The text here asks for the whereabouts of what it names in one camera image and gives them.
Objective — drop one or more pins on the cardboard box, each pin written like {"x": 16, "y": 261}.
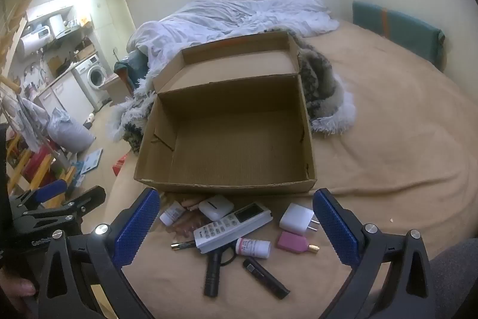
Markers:
{"x": 231, "y": 143}

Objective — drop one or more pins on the grey hanging cloth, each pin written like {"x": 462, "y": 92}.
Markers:
{"x": 31, "y": 117}

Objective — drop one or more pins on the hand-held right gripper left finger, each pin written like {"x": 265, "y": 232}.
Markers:
{"x": 136, "y": 225}

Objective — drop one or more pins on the grey plastic bag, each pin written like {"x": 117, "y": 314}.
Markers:
{"x": 71, "y": 134}

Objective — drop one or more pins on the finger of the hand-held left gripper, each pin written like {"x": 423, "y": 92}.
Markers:
{"x": 87, "y": 197}
{"x": 50, "y": 189}

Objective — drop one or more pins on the white water heater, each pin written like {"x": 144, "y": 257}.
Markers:
{"x": 33, "y": 44}

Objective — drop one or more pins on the white bottle with dark base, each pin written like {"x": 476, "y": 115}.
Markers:
{"x": 89, "y": 121}

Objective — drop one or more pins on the red packet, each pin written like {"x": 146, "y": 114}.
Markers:
{"x": 120, "y": 165}

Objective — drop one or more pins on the white earbuds case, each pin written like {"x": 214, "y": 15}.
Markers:
{"x": 214, "y": 207}

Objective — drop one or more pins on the white washing machine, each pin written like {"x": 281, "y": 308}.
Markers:
{"x": 95, "y": 76}

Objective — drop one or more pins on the red bag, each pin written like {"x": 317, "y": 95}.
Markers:
{"x": 37, "y": 164}

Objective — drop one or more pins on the pink plug adapter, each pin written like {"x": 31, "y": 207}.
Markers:
{"x": 291, "y": 241}

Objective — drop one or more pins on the person's left hand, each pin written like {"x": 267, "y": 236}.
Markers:
{"x": 15, "y": 291}

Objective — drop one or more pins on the white duvet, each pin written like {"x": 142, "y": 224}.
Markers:
{"x": 224, "y": 16}

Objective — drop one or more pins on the white cabinet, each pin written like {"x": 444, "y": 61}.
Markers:
{"x": 63, "y": 91}

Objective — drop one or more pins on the black pen-shaped device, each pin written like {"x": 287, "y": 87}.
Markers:
{"x": 265, "y": 278}

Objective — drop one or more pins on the white remote control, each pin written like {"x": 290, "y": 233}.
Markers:
{"x": 227, "y": 225}

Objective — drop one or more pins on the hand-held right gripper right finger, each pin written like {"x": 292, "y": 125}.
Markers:
{"x": 334, "y": 225}

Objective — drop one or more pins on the leopard faux fur blanket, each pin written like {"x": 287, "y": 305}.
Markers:
{"x": 321, "y": 80}

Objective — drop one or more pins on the pink label pill bottle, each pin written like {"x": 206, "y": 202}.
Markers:
{"x": 255, "y": 248}

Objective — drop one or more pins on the yellow wooden rack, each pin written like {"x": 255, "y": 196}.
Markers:
{"x": 37, "y": 169}

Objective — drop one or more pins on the small wooden bedside stand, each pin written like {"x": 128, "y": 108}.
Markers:
{"x": 115, "y": 89}

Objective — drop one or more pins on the small white bottle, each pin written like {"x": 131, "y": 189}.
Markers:
{"x": 171, "y": 213}

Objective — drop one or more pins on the person's grey trouser leg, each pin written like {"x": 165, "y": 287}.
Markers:
{"x": 455, "y": 274}

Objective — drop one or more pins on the black gold-tipped pen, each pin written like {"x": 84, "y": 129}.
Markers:
{"x": 183, "y": 245}

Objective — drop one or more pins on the white charger plug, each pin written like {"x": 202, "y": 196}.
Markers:
{"x": 295, "y": 218}

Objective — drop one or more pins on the wooden slatted frame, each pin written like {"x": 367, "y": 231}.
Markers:
{"x": 15, "y": 16}

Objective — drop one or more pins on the green cushion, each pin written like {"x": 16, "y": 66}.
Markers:
{"x": 396, "y": 27}

